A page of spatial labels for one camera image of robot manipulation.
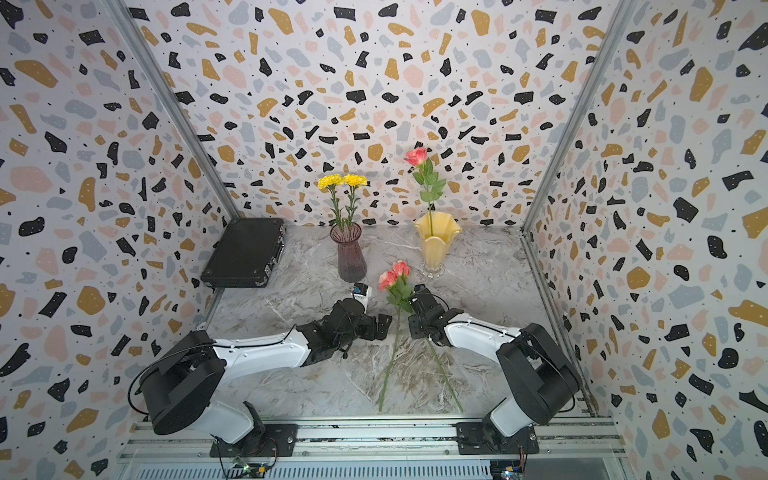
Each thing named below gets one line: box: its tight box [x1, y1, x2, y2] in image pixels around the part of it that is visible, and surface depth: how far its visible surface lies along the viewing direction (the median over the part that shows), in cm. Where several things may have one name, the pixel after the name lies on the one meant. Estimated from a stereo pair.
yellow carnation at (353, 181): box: [343, 174, 368, 226], surface depth 90 cm
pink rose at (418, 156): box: [404, 147, 447, 236], surface depth 95 cm
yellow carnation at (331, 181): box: [317, 174, 344, 227], surface depth 89 cm
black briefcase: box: [200, 217, 286, 288], surface depth 110 cm
